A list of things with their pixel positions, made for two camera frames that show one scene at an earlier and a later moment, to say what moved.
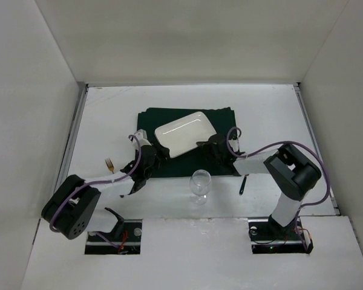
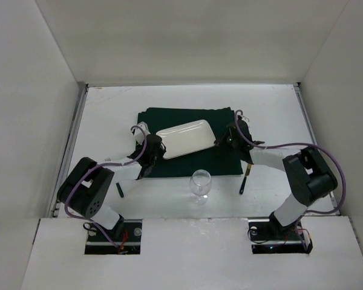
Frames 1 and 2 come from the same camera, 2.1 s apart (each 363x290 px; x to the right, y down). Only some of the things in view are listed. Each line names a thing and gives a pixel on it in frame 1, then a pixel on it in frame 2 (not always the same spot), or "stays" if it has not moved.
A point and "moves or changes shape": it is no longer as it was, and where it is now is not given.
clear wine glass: (201, 183) stays
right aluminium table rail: (319, 153) stays
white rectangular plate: (183, 135) moves or changes shape
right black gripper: (213, 147) to (225, 140)
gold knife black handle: (241, 188) stays
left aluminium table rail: (63, 173) stays
